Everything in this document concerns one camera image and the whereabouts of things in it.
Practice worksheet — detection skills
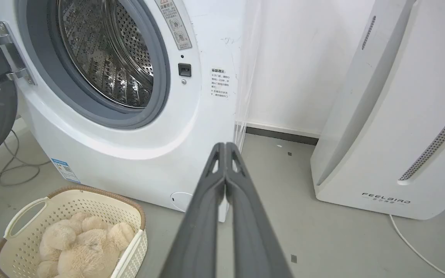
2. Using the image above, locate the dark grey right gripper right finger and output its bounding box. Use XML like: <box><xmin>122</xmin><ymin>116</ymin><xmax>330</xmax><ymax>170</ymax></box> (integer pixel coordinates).
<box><xmin>225</xmin><ymin>142</ymin><xmax>293</xmax><ymax>278</ymax></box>

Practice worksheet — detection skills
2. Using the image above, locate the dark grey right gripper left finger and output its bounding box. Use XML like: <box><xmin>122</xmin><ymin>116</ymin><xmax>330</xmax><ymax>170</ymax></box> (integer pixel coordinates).
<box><xmin>159</xmin><ymin>142</ymin><xmax>227</xmax><ymax>278</ymax></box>

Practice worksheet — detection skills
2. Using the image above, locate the beige plush teddy bear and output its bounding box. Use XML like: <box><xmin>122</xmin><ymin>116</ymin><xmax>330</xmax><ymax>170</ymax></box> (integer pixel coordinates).
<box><xmin>36</xmin><ymin>212</ymin><xmax>135</xmax><ymax>278</ymax></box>

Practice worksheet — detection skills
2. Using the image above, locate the cream perforated laundry basket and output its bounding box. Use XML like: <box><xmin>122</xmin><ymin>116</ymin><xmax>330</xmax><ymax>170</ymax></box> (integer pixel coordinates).
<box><xmin>0</xmin><ymin>185</ymin><xmax>148</xmax><ymax>278</ymax></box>

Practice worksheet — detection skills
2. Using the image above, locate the white front-load washing machine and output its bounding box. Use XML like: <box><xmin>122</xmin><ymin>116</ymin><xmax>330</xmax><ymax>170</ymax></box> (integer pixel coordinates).
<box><xmin>0</xmin><ymin>0</ymin><xmax>262</xmax><ymax>222</ymax></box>

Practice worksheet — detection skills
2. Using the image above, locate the white Feelbird air purifier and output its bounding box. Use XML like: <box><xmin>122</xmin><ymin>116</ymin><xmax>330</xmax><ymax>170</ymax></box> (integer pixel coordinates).
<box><xmin>311</xmin><ymin>0</ymin><xmax>445</xmax><ymax>220</ymax></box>

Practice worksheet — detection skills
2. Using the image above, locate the white power cable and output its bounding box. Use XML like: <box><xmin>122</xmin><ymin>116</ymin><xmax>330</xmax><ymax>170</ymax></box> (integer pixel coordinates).
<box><xmin>389</xmin><ymin>195</ymin><xmax>445</xmax><ymax>278</ymax></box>

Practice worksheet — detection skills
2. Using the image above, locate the grey floor cable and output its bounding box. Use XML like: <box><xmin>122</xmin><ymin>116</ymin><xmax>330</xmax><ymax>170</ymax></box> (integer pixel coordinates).
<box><xmin>0</xmin><ymin>129</ymin><xmax>51</xmax><ymax>260</ymax></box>

